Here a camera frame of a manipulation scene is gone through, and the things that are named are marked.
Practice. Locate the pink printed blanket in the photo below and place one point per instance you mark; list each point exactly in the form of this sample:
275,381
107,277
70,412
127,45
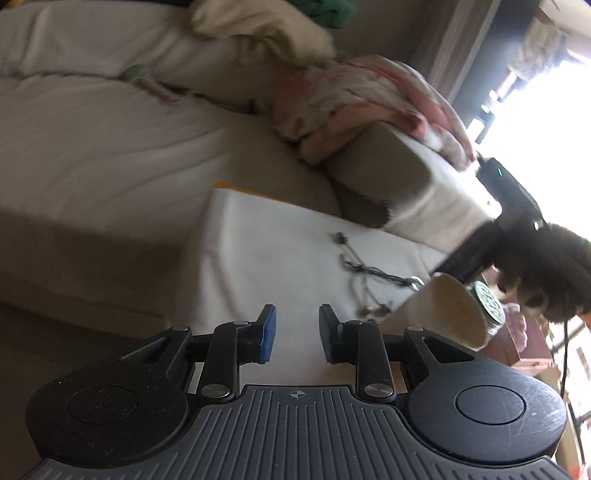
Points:
360,101

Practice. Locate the dark brown fluffy plush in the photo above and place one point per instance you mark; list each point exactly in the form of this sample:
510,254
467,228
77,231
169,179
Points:
549,272

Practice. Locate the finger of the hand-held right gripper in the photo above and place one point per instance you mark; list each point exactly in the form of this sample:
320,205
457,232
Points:
468,254

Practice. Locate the green lid jar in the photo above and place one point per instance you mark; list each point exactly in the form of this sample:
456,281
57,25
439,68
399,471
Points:
487,304

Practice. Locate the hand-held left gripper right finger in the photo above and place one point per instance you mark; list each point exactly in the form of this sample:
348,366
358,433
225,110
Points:
328,334

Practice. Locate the green plush cushion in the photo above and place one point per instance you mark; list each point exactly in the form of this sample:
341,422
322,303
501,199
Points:
323,11

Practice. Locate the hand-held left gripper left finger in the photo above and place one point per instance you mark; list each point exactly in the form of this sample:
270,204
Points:
268,334

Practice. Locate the beige covered sofa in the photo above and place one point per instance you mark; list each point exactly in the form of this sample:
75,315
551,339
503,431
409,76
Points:
92,138

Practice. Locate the cream pillow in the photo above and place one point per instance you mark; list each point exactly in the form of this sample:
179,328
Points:
263,27

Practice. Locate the pink cardboard box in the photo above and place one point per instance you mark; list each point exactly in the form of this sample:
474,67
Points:
531,344

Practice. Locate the curtain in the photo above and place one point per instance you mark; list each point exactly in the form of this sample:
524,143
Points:
452,50

